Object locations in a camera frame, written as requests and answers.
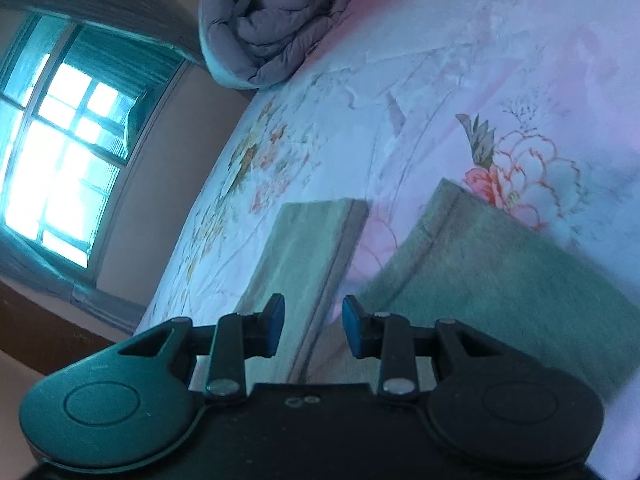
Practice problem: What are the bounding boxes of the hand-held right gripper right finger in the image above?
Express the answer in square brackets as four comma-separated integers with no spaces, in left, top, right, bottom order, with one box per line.
[341,295,506,403]

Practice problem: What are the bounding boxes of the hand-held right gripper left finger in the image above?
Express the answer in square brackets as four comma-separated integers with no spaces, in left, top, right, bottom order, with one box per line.
[116,292,286,404]

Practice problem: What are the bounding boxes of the beige towel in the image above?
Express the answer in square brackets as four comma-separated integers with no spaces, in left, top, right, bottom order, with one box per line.
[232,177,633,403]

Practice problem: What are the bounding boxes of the brown wooden door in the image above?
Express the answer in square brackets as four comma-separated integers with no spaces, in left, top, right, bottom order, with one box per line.
[0,280,136,377]

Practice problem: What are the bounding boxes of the bed with floral pink sheet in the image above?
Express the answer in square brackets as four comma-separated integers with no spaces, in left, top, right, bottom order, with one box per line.
[132,0,640,461]

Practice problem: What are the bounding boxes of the window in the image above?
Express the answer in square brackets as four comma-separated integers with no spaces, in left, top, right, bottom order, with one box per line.
[0,15,187,272]

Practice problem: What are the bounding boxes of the teal sheer curtain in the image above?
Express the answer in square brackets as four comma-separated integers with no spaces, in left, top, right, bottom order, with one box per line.
[62,25,187,166]

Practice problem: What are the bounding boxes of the rolled grey quilt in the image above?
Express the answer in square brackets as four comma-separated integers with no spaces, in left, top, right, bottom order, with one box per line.
[198,0,360,87]

